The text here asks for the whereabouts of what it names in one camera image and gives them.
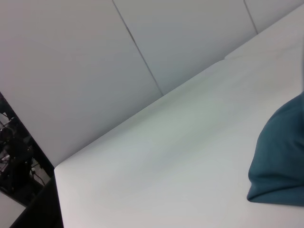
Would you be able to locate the blue shirt with pink print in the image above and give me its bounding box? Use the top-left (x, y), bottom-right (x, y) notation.
top-left (246, 91), bottom-right (304, 205)

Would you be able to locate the white box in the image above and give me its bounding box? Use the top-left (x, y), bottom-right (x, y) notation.
top-left (0, 190), bottom-right (27, 228)

